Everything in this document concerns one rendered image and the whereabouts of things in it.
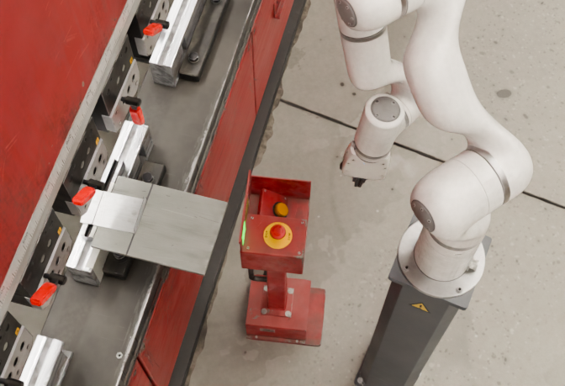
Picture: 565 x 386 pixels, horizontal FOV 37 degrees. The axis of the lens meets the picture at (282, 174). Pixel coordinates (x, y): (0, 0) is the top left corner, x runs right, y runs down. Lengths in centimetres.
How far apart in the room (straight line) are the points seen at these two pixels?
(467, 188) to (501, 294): 151
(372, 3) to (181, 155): 91
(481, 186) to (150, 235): 77
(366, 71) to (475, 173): 30
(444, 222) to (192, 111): 90
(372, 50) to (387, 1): 26
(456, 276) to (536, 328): 115
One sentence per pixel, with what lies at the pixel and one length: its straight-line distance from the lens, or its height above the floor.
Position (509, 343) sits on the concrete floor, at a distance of 292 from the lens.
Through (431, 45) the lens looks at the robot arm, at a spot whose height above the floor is 159.
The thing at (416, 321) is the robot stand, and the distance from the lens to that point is 205.
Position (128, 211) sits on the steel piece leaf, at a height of 100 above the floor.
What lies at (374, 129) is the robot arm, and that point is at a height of 124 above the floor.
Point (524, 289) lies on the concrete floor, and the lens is 299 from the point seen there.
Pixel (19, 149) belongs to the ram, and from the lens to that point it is 139.
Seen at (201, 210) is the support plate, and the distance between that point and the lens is 189.
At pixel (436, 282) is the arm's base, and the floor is 101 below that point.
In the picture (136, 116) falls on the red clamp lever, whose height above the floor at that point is 120.
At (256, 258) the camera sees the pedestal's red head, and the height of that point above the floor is 74.
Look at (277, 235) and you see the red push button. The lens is 207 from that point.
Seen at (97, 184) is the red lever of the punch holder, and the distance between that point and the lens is 166.
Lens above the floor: 271
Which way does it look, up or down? 63 degrees down
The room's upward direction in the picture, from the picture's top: straight up
